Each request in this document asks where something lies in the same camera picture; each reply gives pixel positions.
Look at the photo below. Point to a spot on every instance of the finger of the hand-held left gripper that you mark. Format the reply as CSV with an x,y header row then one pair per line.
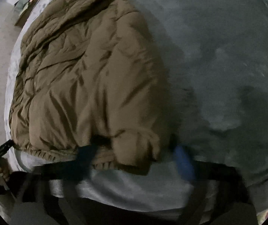
x,y
1,151

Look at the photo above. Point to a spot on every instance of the green bag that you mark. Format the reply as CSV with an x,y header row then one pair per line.
x,y
22,3

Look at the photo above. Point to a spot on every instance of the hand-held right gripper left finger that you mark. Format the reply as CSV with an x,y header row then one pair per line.
x,y
86,153

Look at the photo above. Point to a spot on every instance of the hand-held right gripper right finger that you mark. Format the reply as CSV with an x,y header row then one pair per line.
x,y
183,161

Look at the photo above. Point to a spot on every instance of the grey fleece blanket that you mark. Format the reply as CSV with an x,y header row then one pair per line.
x,y
218,63

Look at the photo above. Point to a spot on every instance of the brown puffer jacket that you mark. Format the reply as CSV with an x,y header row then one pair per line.
x,y
89,75

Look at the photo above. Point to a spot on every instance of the wooden nightstand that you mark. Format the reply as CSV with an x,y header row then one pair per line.
x,y
21,20

